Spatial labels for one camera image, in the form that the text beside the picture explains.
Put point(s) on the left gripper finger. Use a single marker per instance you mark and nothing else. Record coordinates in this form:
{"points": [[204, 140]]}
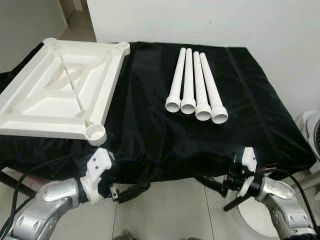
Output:
{"points": [[132, 191]]}

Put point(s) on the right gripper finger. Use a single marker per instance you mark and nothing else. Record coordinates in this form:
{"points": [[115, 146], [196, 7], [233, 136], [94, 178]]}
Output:
{"points": [[210, 184], [235, 203]]}

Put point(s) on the white plastic table leg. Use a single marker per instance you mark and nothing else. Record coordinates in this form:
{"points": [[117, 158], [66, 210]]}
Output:
{"points": [[199, 80], [210, 80], [188, 75], [178, 75]]}

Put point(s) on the white plastic table top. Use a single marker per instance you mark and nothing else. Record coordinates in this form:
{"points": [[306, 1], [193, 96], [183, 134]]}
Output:
{"points": [[50, 95]]}

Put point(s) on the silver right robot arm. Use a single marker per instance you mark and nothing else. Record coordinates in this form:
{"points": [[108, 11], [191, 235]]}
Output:
{"points": [[280, 200]]}

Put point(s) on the robot left leg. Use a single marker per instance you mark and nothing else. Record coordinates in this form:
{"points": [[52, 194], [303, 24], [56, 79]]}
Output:
{"points": [[124, 235]]}

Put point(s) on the black table cloth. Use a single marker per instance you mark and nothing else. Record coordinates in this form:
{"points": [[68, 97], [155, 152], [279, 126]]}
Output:
{"points": [[150, 130]]}

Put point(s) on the black metal stand leg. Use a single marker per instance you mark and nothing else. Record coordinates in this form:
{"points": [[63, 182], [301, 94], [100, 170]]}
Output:
{"points": [[12, 181]]}

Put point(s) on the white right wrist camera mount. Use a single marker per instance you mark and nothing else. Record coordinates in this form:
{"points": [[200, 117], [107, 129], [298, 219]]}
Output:
{"points": [[248, 157]]}

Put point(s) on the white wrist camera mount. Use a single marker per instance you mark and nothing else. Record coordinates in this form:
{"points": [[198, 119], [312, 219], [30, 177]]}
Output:
{"points": [[248, 157], [97, 167]]}

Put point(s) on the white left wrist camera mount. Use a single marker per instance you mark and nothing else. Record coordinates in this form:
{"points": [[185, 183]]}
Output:
{"points": [[97, 167]]}

